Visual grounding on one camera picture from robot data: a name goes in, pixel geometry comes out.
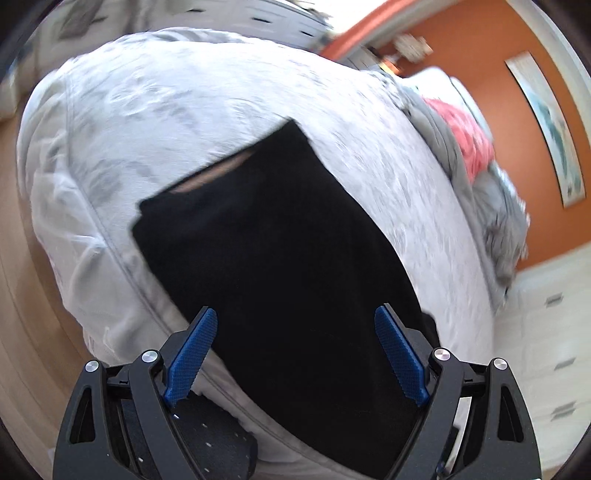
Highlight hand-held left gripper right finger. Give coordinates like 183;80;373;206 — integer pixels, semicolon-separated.
375;305;542;480

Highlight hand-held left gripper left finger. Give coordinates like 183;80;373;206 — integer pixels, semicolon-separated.
53;306;218;480

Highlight black pants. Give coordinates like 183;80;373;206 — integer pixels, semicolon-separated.
131;119;441;478

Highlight white wardrobe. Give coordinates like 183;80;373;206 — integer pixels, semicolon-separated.
489;242;591;480

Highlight grey crumpled garment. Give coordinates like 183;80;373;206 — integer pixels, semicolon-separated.
480;166;529;287

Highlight grey duvet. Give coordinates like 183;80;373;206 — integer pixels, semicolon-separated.
392;78;529;315

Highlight pink pillow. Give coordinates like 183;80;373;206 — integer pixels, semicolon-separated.
422;97;496;183

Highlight grey butterfly print bed cover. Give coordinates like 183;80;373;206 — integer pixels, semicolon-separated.
16;27;497;480

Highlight white pillow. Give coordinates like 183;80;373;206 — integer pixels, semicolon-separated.
406;67;492;144

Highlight white feather lamp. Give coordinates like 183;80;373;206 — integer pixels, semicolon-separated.
394;32;432;63

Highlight orange curtain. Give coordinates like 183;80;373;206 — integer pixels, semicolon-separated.
321;18;402;63

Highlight white drawer cabinet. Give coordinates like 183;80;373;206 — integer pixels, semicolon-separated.
194;0;335;40

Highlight framed wall picture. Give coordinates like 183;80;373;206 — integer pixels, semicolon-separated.
504;52;586;208

